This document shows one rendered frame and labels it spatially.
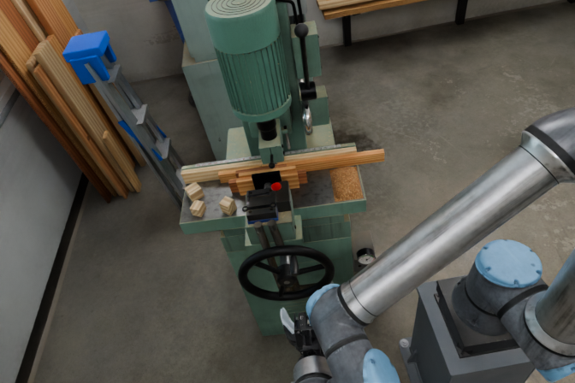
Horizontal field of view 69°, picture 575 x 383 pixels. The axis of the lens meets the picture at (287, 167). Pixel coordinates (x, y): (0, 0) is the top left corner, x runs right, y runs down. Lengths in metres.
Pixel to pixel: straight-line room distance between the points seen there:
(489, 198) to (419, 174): 1.89
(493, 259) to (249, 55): 0.81
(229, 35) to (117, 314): 1.75
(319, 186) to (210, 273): 1.14
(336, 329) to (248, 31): 0.67
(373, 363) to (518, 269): 0.56
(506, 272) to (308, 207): 0.57
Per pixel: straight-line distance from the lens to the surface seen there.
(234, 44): 1.05
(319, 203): 1.33
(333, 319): 0.85
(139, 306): 2.41
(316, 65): 1.38
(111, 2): 3.73
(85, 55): 1.99
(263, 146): 1.29
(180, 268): 2.44
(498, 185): 0.77
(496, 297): 1.25
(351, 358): 0.83
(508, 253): 1.26
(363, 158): 1.41
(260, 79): 1.10
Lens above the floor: 1.92
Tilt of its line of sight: 45 degrees down
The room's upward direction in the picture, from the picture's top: 11 degrees counter-clockwise
